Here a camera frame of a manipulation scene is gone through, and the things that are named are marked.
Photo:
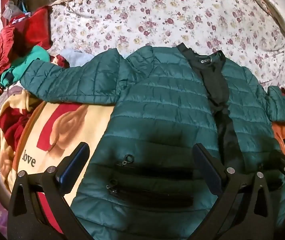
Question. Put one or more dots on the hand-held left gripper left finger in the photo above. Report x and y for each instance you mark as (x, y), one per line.
(73, 166)

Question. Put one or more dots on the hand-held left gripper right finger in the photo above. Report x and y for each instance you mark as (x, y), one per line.
(208, 166)

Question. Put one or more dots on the green quilted puffer jacket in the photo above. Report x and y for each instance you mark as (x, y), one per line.
(157, 110)

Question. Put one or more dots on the light blue cloth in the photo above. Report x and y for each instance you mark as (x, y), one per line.
(78, 57)

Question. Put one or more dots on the teal garment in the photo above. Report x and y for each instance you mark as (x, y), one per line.
(30, 62)

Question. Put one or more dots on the red garment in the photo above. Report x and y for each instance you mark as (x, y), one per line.
(15, 37)

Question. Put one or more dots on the beige satin pillow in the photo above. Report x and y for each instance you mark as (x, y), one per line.
(265, 2)

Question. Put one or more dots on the floral quilt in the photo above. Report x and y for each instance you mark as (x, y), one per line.
(172, 15)

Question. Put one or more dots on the clear plastic bag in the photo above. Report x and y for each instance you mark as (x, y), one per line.
(12, 8)

